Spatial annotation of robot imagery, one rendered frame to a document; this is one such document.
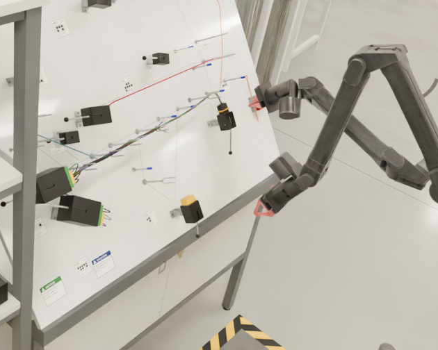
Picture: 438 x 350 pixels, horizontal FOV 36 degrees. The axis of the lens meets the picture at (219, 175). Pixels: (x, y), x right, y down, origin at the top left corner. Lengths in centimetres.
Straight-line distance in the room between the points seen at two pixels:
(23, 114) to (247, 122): 127
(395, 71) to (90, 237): 96
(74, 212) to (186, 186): 57
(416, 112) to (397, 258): 215
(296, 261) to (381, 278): 46
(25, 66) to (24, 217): 38
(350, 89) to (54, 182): 79
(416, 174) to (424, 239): 197
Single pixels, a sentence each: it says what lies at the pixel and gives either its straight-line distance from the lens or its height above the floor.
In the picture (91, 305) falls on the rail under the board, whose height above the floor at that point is 84.
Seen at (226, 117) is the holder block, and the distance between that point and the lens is 224.
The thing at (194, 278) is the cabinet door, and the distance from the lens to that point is 259.
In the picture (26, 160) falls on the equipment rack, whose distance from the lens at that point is 141.
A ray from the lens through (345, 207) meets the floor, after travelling 398.
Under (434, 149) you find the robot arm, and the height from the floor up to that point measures 151.
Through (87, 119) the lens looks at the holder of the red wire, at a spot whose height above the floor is 131.
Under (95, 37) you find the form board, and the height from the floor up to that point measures 142.
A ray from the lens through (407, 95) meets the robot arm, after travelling 171.
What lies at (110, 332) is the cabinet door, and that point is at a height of 55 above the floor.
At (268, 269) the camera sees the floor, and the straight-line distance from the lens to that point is 342.
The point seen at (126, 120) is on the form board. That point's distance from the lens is 206.
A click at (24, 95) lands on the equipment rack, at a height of 165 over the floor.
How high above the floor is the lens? 235
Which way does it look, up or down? 37 degrees down
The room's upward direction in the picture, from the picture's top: 14 degrees clockwise
